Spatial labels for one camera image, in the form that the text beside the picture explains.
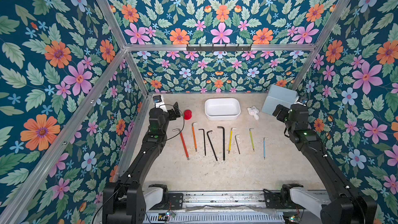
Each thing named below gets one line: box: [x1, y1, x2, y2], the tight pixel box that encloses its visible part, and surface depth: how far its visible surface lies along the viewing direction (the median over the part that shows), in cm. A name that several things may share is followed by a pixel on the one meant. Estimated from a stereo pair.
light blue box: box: [261, 84, 298, 116], surface depth 103 cm
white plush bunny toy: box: [246, 105, 260, 121], surface depth 107 cm
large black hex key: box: [217, 126, 226, 161], surface depth 95 cm
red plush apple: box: [183, 109, 193, 121], surface depth 107 cm
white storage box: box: [204, 97, 241, 121], surface depth 110 cm
